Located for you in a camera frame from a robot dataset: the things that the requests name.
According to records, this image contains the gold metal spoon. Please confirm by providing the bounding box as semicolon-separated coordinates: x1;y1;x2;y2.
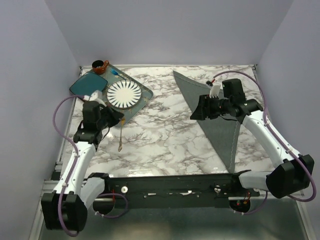
118;118;125;152

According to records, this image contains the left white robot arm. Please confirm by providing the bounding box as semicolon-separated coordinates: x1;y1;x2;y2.
41;101;124;237

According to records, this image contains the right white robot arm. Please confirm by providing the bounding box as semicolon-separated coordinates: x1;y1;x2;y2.
190;78;314;199

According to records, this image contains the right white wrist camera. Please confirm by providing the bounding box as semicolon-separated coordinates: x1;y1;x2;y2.
209;82;221;98

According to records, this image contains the white striped round plate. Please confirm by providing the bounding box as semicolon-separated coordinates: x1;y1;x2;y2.
106;80;142;109

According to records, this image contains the aluminium frame rail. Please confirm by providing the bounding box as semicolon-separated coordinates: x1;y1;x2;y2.
39;180;59;200

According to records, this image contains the floral rectangular serving tray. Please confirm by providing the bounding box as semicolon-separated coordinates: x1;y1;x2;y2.
80;63;154;125

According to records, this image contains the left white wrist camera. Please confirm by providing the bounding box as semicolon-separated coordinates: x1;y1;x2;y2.
83;90;105;104

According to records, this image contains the teal square plate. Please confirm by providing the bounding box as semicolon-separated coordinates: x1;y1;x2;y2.
69;72;108;99

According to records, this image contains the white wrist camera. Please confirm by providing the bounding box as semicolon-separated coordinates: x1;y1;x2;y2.
83;90;105;104
209;82;221;98

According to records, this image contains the orange ceramic mug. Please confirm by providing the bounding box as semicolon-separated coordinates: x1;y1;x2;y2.
91;60;109;75

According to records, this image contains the grey cloth napkin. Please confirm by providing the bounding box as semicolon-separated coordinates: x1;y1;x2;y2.
173;71;240;173

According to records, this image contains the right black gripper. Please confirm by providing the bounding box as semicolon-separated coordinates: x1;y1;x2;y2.
189;94;232;121

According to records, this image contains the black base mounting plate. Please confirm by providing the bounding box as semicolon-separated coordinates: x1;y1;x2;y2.
87;172;261;210

